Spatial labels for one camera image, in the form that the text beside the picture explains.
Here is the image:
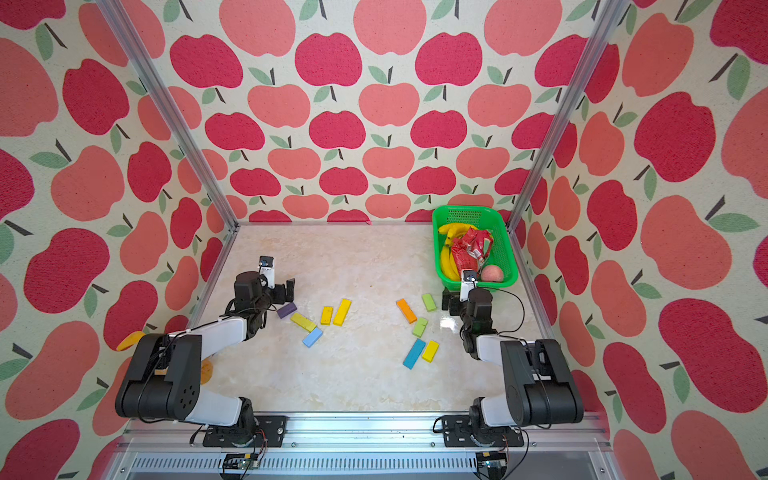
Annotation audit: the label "short yellow block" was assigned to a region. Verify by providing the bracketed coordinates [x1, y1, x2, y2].
[321, 306, 334, 325]

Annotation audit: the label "long yellow block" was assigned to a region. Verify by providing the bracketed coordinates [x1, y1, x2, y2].
[333, 298, 352, 326]

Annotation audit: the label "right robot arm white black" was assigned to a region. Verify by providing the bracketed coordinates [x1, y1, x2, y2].
[441, 288, 585, 434]

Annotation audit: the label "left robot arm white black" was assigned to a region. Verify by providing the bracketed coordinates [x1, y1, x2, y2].
[115, 269, 295, 436]

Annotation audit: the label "purple block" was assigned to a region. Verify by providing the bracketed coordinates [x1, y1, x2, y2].
[276, 302, 297, 319]

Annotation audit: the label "green block upper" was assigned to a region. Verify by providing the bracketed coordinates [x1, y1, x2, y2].
[422, 293, 437, 312]

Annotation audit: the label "green block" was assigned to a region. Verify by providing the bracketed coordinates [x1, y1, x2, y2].
[412, 317, 428, 338]
[422, 293, 437, 312]

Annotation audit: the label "yellow-green long block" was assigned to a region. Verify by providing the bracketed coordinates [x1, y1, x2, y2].
[290, 312, 317, 333]

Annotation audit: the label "green block lower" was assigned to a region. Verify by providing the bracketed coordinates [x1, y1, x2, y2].
[412, 317, 428, 338]

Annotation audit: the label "orange block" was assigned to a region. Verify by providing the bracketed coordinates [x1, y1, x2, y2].
[396, 299, 418, 324]

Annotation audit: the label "peach fruit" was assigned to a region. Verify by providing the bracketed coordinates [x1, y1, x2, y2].
[480, 264, 505, 283]

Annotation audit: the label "yellow block right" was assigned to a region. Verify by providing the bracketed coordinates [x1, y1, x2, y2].
[422, 340, 440, 363]

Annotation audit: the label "red snack bag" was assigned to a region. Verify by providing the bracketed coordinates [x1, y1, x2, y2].
[451, 228, 494, 275]

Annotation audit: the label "light blue block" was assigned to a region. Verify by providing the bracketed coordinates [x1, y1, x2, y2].
[302, 327, 323, 348]

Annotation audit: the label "green plastic basket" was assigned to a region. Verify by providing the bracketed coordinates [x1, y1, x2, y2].
[431, 205, 519, 291]

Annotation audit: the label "bananas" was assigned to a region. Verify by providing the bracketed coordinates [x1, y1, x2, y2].
[438, 223, 472, 281]

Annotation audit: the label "cyan long block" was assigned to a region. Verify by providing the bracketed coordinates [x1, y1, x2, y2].
[403, 338, 426, 370]

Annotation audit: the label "orange soap bottle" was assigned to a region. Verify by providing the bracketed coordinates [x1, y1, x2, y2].
[116, 331, 145, 352]

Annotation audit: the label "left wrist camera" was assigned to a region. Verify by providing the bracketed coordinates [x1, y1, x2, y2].
[259, 255, 275, 289]

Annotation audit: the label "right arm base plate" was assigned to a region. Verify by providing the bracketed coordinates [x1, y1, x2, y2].
[432, 415, 525, 449]

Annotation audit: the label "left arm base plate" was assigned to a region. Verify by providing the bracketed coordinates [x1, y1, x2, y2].
[203, 415, 288, 449]

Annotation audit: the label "aluminium front rail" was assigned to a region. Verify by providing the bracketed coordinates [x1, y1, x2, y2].
[101, 412, 623, 479]

